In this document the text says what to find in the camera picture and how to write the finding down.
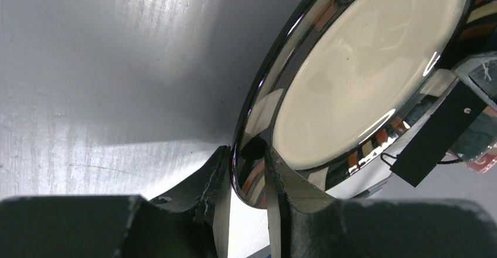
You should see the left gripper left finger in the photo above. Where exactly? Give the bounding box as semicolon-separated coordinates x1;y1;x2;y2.
1;146;231;257

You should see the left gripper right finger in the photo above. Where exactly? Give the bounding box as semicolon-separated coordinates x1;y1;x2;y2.
264;147;496;257

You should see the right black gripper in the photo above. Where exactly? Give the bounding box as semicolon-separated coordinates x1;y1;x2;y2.
390;52;496;187

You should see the black striped rim plate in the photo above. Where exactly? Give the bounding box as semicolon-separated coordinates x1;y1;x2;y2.
231;0;496;209

